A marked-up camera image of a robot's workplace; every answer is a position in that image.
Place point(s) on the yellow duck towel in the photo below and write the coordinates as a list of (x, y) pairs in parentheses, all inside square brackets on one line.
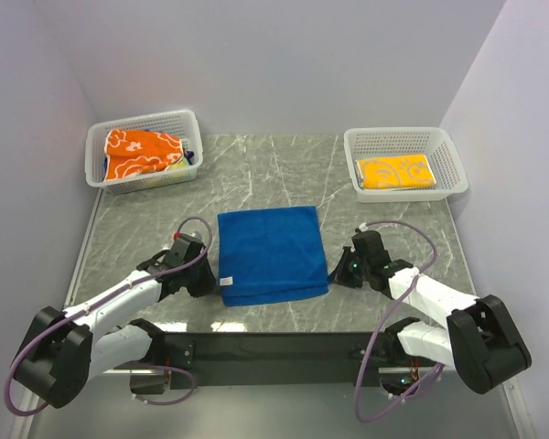
[(401, 172)]

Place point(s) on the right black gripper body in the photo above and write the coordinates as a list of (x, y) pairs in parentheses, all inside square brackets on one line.
[(360, 269)]

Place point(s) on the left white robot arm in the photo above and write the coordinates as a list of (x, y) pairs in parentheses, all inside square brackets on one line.
[(63, 349)]

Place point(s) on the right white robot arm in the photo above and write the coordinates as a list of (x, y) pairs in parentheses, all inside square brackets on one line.
[(475, 336)]

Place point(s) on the white plastic basket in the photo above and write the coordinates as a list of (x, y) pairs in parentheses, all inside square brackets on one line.
[(373, 144), (182, 124)]

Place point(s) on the left white plastic basket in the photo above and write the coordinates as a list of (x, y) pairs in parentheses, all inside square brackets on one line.
[(182, 124)]

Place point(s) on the black base beam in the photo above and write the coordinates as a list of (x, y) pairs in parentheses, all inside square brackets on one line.
[(227, 359)]

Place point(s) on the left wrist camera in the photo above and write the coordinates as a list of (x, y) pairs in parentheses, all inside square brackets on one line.
[(180, 236)]

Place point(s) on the blue towel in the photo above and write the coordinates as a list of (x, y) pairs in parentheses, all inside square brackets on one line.
[(269, 256)]

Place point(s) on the orange towel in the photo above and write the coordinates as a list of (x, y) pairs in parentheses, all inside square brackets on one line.
[(131, 153)]

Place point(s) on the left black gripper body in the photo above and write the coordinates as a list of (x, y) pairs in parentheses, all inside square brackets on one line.
[(188, 270)]

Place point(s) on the right white plastic basket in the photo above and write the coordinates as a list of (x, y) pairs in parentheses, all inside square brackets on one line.
[(373, 144)]

